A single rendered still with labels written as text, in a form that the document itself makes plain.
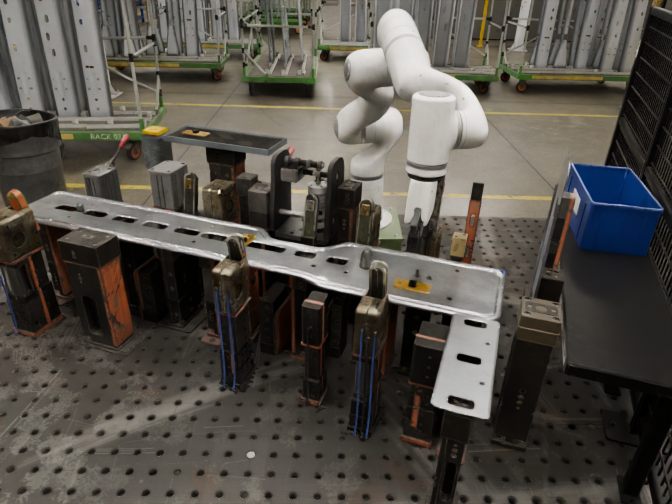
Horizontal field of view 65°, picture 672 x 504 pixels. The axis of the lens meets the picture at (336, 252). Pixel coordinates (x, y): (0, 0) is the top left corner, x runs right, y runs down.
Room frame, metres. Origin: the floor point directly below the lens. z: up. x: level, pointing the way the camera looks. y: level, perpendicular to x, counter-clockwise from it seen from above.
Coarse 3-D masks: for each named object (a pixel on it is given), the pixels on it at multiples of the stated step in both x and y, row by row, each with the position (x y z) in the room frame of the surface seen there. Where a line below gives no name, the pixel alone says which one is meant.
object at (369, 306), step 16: (368, 304) 0.89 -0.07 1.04; (384, 304) 0.90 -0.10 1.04; (368, 320) 0.86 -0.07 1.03; (384, 320) 0.91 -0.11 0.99; (368, 336) 0.86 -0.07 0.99; (384, 336) 0.92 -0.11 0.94; (352, 352) 0.88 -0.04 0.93; (368, 352) 0.86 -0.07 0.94; (368, 368) 0.87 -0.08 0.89; (368, 384) 0.88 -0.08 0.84; (352, 400) 0.87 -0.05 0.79; (368, 400) 0.87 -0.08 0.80; (352, 416) 0.87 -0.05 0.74; (368, 416) 0.85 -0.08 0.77; (352, 432) 0.86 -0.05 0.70; (368, 432) 0.85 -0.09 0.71
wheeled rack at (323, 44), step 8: (320, 8) 10.42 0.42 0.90; (368, 8) 11.30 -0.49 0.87; (368, 16) 11.30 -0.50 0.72; (336, 24) 11.28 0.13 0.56; (368, 24) 11.30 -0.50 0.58; (368, 32) 11.30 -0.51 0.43; (320, 40) 10.41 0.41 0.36; (328, 40) 10.95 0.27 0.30; (336, 40) 10.74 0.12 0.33; (352, 40) 10.74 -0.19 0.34; (320, 48) 10.38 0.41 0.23; (328, 48) 10.38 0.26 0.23; (336, 48) 10.37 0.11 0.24; (344, 48) 10.36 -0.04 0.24; (352, 48) 10.36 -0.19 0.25; (360, 48) 10.36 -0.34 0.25; (320, 56) 10.47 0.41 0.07
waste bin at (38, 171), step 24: (0, 120) 3.40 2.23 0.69; (24, 120) 3.39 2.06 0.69; (48, 120) 3.32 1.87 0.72; (0, 144) 3.13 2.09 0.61; (24, 144) 3.18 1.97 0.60; (48, 144) 3.29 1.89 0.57; (0, 168) 3.17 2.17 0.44; (24, 168) 3.18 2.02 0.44; (48, 168) 3.28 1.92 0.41; (24, 192) 3.17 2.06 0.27; (48, 192) 3.25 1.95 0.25
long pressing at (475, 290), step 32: (64, 192) 1.51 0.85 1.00; (64, 224) 1.30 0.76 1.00; (96, 224) 1.30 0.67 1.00; (128, 224) 1.31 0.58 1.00; (192, 224) 1.32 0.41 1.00; (224, 224) 1.33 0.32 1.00; (224, 256) 1.15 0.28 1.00; (256, 256) 1.15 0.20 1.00; (288, 256) 1.16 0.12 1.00; (320, 256) 1.16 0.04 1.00; (352, 256) 1.17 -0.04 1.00; (384, 256) 1.17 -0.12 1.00; (416, 256) 1.17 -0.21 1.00; (352, 288) 1.02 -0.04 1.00; (448, 288) 1.03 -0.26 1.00; (480, 288) 1.03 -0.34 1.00
